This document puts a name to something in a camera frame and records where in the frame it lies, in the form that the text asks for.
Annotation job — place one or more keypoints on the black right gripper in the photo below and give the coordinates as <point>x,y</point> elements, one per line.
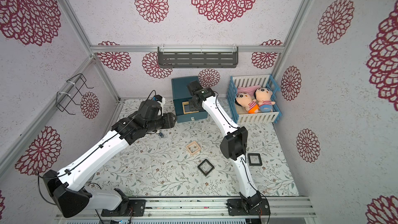
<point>194,88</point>

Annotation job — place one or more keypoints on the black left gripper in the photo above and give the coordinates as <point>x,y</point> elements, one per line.
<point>169,122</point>

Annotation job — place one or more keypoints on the teal three-drawer cabinet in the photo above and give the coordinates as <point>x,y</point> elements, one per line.
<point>181,94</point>

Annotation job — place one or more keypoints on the large yellow brooch box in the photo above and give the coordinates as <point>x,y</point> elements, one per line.
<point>187,109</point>

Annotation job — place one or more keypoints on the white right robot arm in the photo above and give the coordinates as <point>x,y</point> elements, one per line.
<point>233,147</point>

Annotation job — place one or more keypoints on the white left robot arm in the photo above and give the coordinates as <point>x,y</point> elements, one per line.
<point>67,186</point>

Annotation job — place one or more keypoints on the small beige brooch box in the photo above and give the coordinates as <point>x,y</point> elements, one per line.
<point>193,148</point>

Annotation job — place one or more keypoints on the black brooch box centre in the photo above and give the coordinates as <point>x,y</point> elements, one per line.
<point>205,167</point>

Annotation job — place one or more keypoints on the black brooch box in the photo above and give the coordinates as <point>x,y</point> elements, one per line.
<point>205,167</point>
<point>254,159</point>

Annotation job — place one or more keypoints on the black brooch box right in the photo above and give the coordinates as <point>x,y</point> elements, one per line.
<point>254,159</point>

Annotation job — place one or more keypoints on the pink crib blanket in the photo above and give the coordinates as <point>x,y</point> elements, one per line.
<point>249,90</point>

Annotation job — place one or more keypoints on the blue white toy crib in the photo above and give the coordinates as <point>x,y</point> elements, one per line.
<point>239,114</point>

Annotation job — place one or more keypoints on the plush doll orange shorts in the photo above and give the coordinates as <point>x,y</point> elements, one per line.
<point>247,102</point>

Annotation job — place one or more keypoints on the plush doll blue shorts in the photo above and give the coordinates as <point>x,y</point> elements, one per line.
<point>263,97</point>

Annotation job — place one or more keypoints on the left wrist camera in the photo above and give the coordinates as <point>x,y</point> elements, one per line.
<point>159,99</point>

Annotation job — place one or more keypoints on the grey wall shelf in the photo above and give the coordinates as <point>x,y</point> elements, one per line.
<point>200,57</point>

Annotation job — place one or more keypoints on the black wire wall rack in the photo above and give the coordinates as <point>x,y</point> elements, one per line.
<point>65,98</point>

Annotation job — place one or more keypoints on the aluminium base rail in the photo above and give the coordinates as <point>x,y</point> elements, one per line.
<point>202,210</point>

